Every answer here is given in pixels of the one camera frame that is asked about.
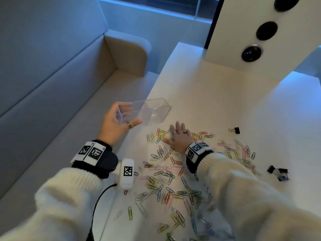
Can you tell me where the marker wristband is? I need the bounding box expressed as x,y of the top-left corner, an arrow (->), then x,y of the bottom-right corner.
70,140 -> 119,180
185,141 -> 214,174

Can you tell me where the group of black binder clips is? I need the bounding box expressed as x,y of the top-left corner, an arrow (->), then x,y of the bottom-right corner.
267,165 -> 290,182

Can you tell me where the white socket panel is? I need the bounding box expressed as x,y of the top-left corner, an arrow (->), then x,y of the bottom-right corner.
204,0 -> 321,83

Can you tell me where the person's right hand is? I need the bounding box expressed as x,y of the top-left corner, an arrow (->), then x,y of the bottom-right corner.
162,121 -> 195,155

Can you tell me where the pile of coloured paper clips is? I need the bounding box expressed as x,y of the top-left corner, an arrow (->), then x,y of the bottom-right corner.
114,127 -> 262,241

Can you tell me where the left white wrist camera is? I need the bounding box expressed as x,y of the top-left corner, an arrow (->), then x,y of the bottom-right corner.
116,158 -> 138,190

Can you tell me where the window behind long sofa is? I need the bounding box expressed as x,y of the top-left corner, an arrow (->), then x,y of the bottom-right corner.
98,0 -> 221,23

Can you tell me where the right marker wristband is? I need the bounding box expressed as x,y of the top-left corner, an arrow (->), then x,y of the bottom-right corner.
185,141 -> 214,174

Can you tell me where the silver-rimmed round socket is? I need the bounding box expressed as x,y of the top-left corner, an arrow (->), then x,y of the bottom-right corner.
241,44 -> 263,63

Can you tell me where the black round socket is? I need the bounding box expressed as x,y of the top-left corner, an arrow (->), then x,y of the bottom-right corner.
256,21 -> 278,41
274,0 -> 301,12

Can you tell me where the transparent box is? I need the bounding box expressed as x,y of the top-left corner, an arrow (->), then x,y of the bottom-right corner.
115,98 -> 173,126

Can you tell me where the person's left forearm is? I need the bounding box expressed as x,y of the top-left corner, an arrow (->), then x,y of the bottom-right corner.
0,167 -> 105,241

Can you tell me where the long beige sofa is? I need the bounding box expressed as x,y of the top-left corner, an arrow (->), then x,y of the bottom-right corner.
0,0 -> 160,225

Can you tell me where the person's left hand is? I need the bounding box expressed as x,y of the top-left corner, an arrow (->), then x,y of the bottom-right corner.
97,101 -> 143,146

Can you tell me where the left marker wristband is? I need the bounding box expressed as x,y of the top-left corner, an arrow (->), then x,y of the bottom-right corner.
70,140 -> 119,180

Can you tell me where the left black camera cable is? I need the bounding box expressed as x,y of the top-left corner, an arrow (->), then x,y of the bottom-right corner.
86,183 -> 118,241

